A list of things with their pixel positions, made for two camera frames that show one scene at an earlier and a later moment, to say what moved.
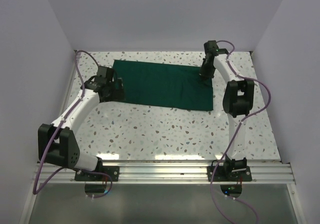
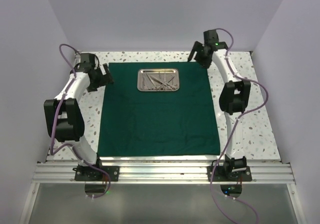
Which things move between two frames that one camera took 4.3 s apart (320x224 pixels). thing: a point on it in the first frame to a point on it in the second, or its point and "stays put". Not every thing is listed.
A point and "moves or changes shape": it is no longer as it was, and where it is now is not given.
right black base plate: x=229 y=173 stays put
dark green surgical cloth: x=166 y=85 moves or changes shape
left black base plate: x=113 y=171 stays put
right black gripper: x=204 y=75 to x=196 y=46
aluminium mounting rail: x=189 y=172 stays put
